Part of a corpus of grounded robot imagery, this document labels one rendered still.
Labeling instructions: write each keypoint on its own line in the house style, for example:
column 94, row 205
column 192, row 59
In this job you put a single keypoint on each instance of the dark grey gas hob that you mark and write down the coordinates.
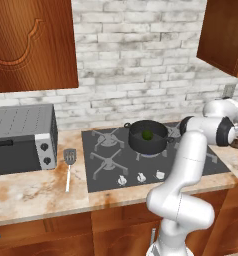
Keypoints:
column 107, row 166

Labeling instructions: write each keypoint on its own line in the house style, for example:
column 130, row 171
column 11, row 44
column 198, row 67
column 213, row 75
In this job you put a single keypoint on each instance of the white hob knob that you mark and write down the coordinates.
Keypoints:
column 122, row 180
column 160, row 174
column 141, row 177

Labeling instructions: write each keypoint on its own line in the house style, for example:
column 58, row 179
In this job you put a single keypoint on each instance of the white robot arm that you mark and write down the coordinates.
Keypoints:
column 187, row 166

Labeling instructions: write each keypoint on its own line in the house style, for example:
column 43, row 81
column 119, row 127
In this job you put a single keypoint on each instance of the silver toaster oven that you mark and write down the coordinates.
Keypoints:
column 17, row 140

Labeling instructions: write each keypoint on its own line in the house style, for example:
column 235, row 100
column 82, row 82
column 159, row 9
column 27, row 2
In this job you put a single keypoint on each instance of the green lime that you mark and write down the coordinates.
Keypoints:
column 147, row 134

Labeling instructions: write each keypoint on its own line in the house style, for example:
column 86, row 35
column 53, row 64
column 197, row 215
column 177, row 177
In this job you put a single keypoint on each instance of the carved wooden wall cupboard door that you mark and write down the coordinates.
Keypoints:
column 31, row 43

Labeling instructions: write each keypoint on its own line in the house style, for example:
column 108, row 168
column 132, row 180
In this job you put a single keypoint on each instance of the dark grey cooking pot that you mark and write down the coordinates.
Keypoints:
column 147, row 144

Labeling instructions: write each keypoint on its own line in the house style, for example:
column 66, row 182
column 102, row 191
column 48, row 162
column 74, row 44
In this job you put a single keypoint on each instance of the grey wall socket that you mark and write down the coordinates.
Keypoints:
column 229, row 91

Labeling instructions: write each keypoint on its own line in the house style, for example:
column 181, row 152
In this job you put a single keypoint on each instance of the wooden base cupboard door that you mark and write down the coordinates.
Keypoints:
column 124, row 233
column 229, row 223

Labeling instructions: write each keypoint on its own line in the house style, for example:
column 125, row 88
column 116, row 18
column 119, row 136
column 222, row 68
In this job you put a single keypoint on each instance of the silver slotted spatula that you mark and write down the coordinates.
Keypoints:
column 70, row 156

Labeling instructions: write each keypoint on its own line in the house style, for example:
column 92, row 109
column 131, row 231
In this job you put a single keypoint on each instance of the plain wooden wall cupboard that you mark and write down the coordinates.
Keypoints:
column 224, row 33

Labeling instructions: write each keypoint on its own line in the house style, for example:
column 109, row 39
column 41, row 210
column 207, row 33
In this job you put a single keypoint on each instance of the wooden drawer front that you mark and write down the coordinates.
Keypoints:
column 31, row 236

